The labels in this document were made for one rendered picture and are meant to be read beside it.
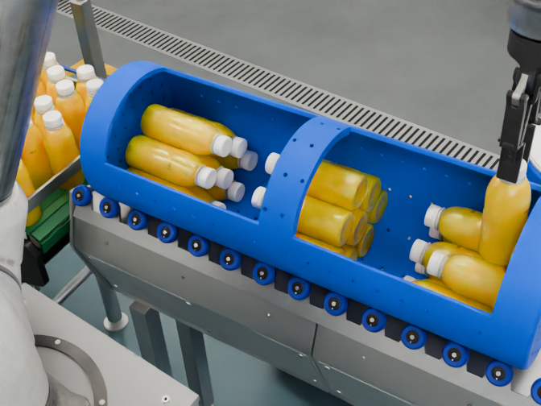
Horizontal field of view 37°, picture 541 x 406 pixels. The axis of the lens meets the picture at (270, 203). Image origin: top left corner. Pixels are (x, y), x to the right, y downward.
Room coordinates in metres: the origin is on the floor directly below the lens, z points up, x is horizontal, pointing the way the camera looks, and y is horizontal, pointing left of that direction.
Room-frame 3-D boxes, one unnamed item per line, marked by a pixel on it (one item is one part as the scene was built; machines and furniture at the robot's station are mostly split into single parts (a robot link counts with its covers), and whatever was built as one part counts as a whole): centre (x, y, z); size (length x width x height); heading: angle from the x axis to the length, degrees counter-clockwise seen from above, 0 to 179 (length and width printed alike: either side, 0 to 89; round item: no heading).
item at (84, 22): (1.87, 0.45, 0.55); 0.04 x 0.04 x 1.10; 56
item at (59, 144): (1.40, 0.45, 0.98); 0.07 x 0.07 x 0.17
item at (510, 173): (0.87, -0.34, 1.32); 0.03 x 0.01 x 0.07; 56
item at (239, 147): (1.23, 0.05, 1.09); 0.04 x 0.02 x 0.04; 146
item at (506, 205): (0.89, -0.36, 1.20); 0.07 x 0.07 x 0.17
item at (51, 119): (1.40, 0.45, 1.07); 0.04 x 0.04 x 0.02
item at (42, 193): (1.40, 0.40, 0.96); 0.40 x 0.01 x 0.03; 146
